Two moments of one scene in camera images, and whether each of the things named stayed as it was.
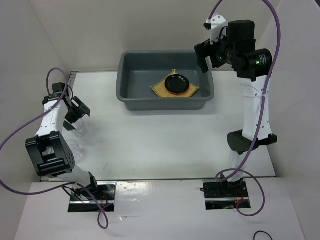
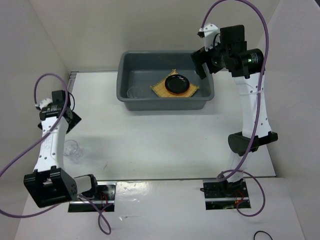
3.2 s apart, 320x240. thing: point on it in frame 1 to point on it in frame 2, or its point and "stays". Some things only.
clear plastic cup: x=81 y=128 to x=134 y=92
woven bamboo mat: x=159 y=88 stays
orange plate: x=178 y=94 stays
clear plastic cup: x=78 y=152 stays
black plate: x=177 y=83 stays
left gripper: x=80 y=105 to x=76 y=119
